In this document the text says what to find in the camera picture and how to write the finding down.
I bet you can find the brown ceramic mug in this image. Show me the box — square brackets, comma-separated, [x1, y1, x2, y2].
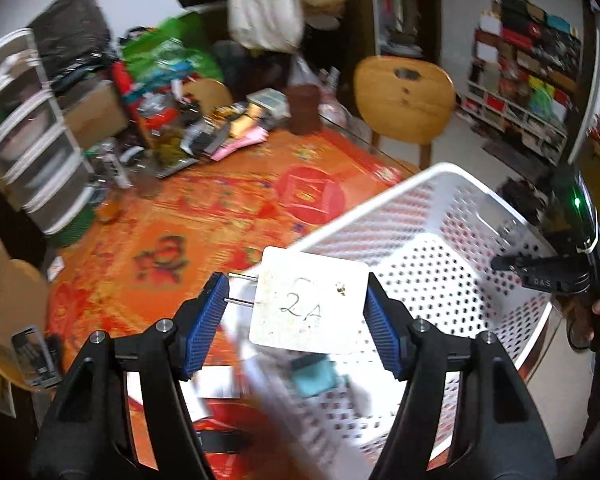
[286, 84, 323, 135]

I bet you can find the white canvas tote bag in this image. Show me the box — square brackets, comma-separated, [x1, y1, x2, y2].
[225, 0, 306, 53]

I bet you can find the shelf of boxes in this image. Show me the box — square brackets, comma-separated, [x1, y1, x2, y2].
[462, 0, 583, 166]

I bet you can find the white power adapter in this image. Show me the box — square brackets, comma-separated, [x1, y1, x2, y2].
[225, 246, 370, 356]

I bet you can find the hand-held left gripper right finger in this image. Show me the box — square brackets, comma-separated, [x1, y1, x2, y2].
[364, 272, 561, 480]

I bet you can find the open cardboard box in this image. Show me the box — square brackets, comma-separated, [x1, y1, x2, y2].
[0, 237, 51, 356]

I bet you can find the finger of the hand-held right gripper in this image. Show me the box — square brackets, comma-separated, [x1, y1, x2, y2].
[491, 254, 593, 292]

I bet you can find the wooden chair with handle hole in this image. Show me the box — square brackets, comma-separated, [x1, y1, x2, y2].
[352, 55, 456, 171]

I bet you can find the small teal box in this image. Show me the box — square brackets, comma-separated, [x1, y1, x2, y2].
[292, 355, 338, 398]

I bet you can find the closed cardboard box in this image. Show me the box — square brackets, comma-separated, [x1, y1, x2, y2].
[62, 82, 131, 148]

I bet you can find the black plastic covered bundle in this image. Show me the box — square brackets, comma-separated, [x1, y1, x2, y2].
[27, 0, 113, 81]

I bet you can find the white stacked food cover tower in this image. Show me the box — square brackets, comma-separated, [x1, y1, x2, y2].
[0, 27, 98, 236]

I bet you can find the white perforated plastic basket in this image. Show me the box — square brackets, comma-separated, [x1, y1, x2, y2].
[230, 161, 561, 480]

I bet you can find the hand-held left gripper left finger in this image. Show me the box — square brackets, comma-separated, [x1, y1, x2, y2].
[30, 272, 231, 480]

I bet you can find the wooden chair under box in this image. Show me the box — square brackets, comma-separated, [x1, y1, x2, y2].
[0, 340, 51, 401]

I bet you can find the red printed tablecloth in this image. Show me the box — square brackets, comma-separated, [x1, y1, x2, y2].
[45, 127, 453, 480]

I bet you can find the black folded clips tool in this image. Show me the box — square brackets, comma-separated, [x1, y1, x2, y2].
[11, 325, 63, 390]

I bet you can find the green shopping bag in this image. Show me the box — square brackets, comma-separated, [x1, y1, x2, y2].
[120, 12, 226, 91]

